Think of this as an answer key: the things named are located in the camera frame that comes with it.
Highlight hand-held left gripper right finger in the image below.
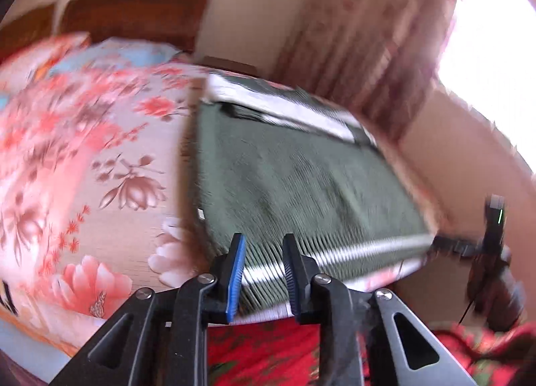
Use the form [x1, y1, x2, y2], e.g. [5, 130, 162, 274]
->
[282, 234, 478, 386]

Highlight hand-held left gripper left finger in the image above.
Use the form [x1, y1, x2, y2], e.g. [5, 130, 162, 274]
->
[49, 233, 247, 386]

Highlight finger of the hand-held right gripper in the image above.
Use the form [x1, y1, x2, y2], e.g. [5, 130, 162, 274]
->
[429, 235, 482, 259]

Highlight green knit sweater white sleeves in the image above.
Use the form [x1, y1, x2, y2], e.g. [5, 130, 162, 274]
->
[190, 74, 436, 320]

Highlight red patterned cloth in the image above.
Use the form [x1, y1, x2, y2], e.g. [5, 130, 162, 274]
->
[207, 315, 536, 386]

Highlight bed with pink floral sheet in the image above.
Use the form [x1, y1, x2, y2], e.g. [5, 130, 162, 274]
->
[0, 34, 445, 362]

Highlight bright window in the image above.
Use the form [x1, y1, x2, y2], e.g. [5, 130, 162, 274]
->
[435, 0, 536, 169]

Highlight dark wooden nightstand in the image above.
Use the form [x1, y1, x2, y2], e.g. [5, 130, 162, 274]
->
[197, 55, 258, 77]

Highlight pink floral curtain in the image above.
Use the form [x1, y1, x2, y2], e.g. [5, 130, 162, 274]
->
[270, 0, 461, 144]

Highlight blue floral folded quilt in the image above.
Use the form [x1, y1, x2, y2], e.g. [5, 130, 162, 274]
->
[46, 38, 181, 77]

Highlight large carved wooden headboard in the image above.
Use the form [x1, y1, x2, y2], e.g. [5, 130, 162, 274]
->
[59, 0, 212, 54]

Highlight pink floral pillow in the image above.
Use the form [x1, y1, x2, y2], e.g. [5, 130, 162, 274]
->
[0, 32, 90, 89]

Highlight small wooden headboard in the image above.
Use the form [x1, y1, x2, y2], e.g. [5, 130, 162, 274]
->
[0, 3, 59, 64]

